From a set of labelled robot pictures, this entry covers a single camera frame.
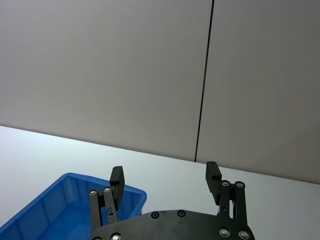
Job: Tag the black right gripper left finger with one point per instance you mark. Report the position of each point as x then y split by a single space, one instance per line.
117 186

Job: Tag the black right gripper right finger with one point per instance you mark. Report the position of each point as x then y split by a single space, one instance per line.
226 195

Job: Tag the blue plastic bin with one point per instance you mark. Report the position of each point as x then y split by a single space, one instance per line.
50 212

